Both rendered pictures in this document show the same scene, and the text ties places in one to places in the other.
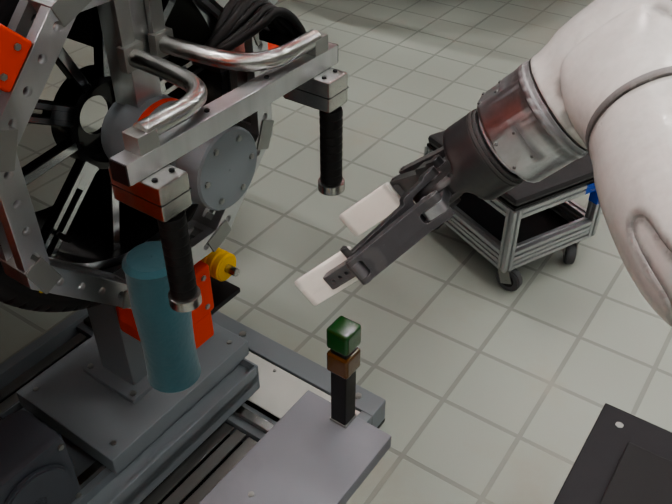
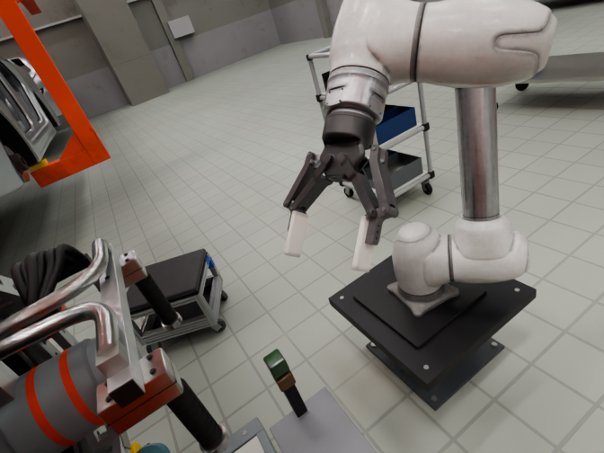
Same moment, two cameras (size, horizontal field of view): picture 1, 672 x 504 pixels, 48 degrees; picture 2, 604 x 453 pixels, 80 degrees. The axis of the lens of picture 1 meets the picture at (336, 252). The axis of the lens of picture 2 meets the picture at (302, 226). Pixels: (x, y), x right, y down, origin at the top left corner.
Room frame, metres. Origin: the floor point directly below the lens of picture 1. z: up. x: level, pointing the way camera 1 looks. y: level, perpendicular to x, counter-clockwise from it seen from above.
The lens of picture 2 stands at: (0.36, 0.36, 1.28)
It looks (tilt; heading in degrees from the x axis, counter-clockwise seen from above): 31 degrees down; 304
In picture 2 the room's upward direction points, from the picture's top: 19 degrees counter-clockwise
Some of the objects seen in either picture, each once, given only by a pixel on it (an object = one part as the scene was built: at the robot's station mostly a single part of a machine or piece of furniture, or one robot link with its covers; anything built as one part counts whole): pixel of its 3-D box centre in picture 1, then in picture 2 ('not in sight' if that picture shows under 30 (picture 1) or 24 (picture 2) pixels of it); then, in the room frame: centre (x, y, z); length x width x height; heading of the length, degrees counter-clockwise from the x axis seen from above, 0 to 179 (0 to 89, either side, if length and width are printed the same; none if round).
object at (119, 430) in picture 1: (128, 333); not in sight; (1.13, 0.44, 0.32); 0.40 x 0.30 x 0.28; 145
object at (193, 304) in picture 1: (178, 257); (194, 416); (0.76, 0.20, 0.83); 0.04 x 0.04 x 0.16
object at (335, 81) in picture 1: (314, 84); (119, 272); (1.05, 0.03, 0.93); 0.09 x 0.05 x 0.05; 55
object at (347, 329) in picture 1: (343, 335); (276, 363); (0.80, -0.01, 0.64); 0.04 x 0.04 x 0.04; 55
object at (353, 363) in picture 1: (343, 359); (283, 377); (0.80, -0.01, 0.59); 0.04 x 0.04 x 0.04; 55
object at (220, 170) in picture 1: (178, 148); (74, 393); (0.99, 0.24, 0.85); 0.21 x 0.14 x 0.14; 55
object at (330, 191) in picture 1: (331, 147); (156, 299); (1.04, 0.01, 0.83); 0.04 x 0.04 x 0.16
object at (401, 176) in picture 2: not in sight; (373, 127); (1.08, -1.79, 0.50); 0.54 x 0.42 x 1.00; 145
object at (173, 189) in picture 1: (150, 184); (139, 388); (0.78, 0.23, 0.93); 0.09 x 0.05 x 0.05; 55
